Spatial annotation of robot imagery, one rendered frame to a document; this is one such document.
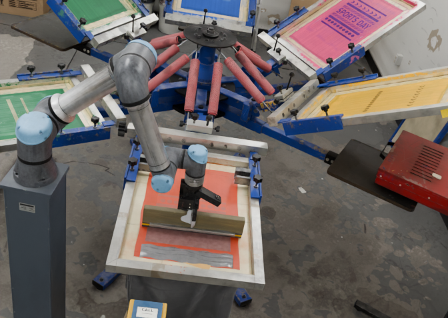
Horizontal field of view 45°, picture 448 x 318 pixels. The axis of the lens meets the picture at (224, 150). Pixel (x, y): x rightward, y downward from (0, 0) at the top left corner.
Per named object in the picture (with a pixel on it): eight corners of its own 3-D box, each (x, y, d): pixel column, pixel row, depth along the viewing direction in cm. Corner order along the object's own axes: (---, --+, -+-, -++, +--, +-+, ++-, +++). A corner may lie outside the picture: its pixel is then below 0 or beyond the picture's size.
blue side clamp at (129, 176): (134, 191, 238) (135, 179, 234) (123, 189, 238) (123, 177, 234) (143, 152, 263) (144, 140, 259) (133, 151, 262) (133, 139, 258)
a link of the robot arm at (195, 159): (187, 141, 203) (210, 145, 203) (185, 165, 209) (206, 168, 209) (184, 152, 197) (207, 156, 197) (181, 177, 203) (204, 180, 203)
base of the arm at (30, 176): (5, 182, 191) (4, 159, 185) (24, 158, 203) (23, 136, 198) (48, 191, 191) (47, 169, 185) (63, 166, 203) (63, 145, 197)
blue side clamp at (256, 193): (259, 208, 243) (262, 196, 239) (248, 207, 243) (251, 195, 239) (256, 168, 268) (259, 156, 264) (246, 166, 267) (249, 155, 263)
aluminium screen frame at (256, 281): (263, 291, 203) (265, 283, 201) (105, 271, 197) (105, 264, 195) (254, 165, 267) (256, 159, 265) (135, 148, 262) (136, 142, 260)
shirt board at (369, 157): (426, 184, 294) (431, 172, 290) (407, 223, 264) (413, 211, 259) (216, 92, 339) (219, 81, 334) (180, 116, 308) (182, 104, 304)
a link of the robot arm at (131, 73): (135, 66, 163) (180, 193, 189) (143, 51, 172) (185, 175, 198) (100, 73, 166) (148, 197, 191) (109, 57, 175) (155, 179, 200)
